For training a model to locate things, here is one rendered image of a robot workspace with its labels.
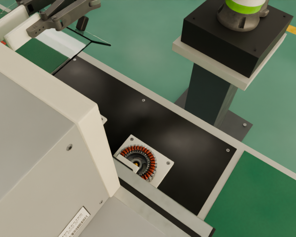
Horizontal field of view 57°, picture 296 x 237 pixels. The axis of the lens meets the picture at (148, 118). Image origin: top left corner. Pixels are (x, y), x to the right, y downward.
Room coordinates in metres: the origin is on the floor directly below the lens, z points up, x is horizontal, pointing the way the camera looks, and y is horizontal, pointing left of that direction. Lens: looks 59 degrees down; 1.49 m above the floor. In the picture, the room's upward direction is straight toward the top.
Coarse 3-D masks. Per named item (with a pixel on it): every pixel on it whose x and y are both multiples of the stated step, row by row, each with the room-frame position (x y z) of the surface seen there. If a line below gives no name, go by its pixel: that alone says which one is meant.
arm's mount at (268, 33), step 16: (208, 0) 0.90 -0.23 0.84; (224, 0) 0.91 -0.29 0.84; (192, 16) 0.80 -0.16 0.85; (208, 16) 0.81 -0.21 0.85; (272, 16) 0.82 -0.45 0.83; (288, 16) 0.83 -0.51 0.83; (192, 32) 0.76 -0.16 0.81; (208, 32) 0.73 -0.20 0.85; (224, 32) 0.72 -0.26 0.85; (240, 32) 0.73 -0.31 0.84; (256, 32) 0.73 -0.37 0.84; (272, 32) 0.74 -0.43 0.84; (208, 48) 0.72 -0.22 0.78; (224, 48) 0.68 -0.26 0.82; (240, 48) 0.65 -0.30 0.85; (256, 48) 0.65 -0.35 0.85; (272, 48) 0.75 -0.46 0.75; (224, 64) 0.67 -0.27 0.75; (240, 64) 0.64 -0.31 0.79; (256, 64) 0.61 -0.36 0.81
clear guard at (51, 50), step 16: (0, 16) 0.53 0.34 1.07; (48, 32) 0.48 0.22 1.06; (64, 32) 0.48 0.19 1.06; (80, 32) 0.49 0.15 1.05; (32, 48) 0.43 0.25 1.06; (48, 48) 0.43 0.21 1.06; (64, 48) 0.43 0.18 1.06; (80, 48) 0.43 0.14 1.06; (48, 64) 0.39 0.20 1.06; (64, 64) 0.39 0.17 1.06
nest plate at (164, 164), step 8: (128, 144) 0.34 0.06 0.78; (136, 144) 0.34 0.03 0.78; (144, 144) 0.34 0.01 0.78; (160, 160) 0.29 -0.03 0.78; (168, 160) 0.29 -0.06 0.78; (144, 168) 0.27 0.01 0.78; (160, 168) 0.27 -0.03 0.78; (168, 168) 0.27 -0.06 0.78; (160, 176) 0.24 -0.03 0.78; (152, 184) 0.22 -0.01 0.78
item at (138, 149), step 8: (120, 152) 0.30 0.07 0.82; (128, 152) 0.30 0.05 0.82; (136, 152) 0.30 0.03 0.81; (144, 152) 0.30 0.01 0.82; (152, 152) 0.30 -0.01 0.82; (136, 160) 0.28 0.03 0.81; (144, 160) 0.28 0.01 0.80; (152, 160) 0.28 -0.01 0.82; (152, 168) 0.25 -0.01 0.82; (144, 176) 0.23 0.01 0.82; (152, 176) 0.23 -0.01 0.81
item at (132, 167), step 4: (112, 156) 0.24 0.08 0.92; (120, 156) 0.26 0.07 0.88; (120, 160) 0.25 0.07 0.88; (124, 160) 0.25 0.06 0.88; (128, 160) 0.25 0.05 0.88; (124, 164) 0.22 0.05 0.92; (128, 164) 0.24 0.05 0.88; (132, 164) 0.24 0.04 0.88; (132, 168) 0.23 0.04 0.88; (136, 168) 0.23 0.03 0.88; (136, 172) 0.22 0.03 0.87
